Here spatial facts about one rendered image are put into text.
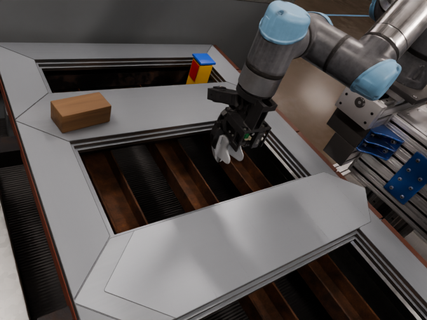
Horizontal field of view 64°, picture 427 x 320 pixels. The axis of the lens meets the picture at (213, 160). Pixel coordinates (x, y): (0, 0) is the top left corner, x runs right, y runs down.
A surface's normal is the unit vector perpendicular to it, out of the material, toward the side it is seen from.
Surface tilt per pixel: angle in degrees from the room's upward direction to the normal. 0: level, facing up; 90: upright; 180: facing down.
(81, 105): 0
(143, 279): 0
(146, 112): 0
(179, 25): 90
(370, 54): 38
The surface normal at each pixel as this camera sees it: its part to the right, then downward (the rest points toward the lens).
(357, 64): -0.47, 0.05
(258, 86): -0.20, 0.62
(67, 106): 0.29, -0.70
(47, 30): 0.51, 0.69
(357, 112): -0.76, 0.24
